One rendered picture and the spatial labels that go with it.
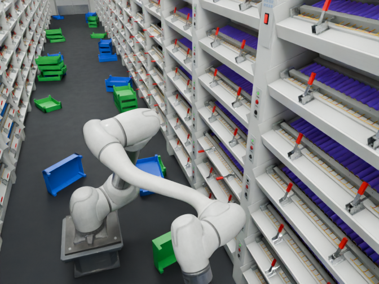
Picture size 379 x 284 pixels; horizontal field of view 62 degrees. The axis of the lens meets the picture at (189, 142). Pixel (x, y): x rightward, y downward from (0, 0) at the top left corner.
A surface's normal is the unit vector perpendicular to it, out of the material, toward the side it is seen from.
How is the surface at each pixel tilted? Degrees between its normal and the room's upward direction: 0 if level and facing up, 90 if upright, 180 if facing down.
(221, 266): 0
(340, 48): 111
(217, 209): 5
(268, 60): 90
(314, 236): 21
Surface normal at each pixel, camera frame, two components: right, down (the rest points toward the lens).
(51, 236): 0.00, -0.86
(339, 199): -0.33, -0.75
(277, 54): 0.32, 0.48
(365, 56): -0.88, 0.46
